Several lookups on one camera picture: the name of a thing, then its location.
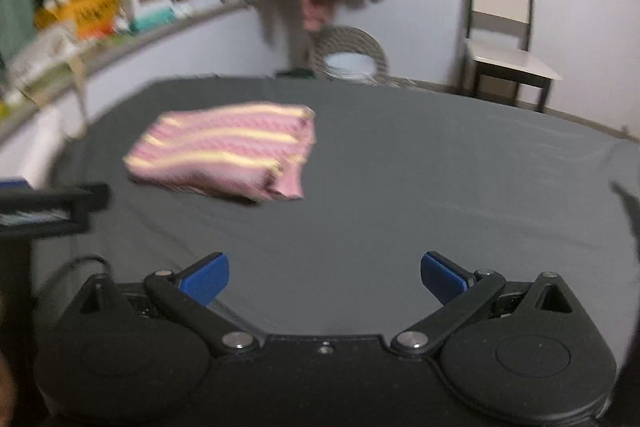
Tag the woven rope basket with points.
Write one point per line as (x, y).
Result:
(349, 54)

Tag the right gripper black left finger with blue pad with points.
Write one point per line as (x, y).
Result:
(184, 298)

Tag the orange cardboard box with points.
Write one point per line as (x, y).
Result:
(89, 18)

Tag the grey bed sheet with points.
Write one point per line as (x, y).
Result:
(394, 173)

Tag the teal white box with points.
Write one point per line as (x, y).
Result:
(144, 15)

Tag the pink yellow striped knit sweater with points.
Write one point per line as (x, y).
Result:
(254, 150)

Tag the beige tote bag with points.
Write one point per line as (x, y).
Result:
(56, 48)

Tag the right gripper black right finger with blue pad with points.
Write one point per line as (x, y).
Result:
(465, 298)

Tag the white black wooden chair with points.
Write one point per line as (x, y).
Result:
(497, 43)

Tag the pink hanging garment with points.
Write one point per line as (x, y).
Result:
(316, 14)

